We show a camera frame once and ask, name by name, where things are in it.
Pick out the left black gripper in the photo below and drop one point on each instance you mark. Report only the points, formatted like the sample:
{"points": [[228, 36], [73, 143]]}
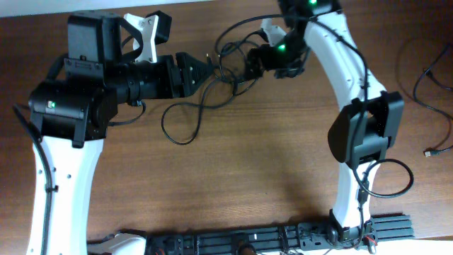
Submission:
{"points": [[180, 75]]}

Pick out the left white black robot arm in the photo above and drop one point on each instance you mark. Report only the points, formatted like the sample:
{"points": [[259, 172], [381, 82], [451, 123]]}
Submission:
{"points": [[111, 60]]}

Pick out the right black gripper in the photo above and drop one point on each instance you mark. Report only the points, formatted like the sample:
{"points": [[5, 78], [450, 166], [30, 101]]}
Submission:
{"points": [[254, 63]]}

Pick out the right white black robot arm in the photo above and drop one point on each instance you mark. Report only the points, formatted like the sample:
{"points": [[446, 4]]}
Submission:
{"points": [[369, 115]]}

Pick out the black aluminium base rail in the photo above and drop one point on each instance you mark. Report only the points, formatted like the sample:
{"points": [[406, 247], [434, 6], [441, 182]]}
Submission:
{"points": [[283, 239]]}

